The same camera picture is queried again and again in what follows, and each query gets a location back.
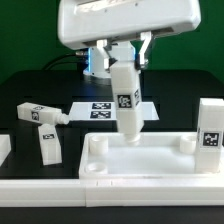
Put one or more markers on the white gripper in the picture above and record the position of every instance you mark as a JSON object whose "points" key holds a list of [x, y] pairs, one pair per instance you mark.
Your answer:
{"points": [[82, 22]]}

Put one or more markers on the white desk top tray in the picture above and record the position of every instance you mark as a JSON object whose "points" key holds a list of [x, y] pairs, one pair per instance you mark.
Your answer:
{"points": [[156, 154]]}

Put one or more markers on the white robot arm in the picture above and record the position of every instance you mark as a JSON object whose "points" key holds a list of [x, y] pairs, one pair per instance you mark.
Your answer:
{"points": [[95, 67]]}

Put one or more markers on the white marker plate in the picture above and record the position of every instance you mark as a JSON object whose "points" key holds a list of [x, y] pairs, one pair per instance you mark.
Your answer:
{"points": [[105, 111]]}

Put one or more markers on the white left rail block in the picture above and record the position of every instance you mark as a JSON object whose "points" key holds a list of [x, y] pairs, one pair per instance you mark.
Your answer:
{"points": [[5, 147]]}

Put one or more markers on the white front rail barrier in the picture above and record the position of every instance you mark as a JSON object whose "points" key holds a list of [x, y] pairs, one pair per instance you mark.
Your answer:
{"points": [[116, 192]]}

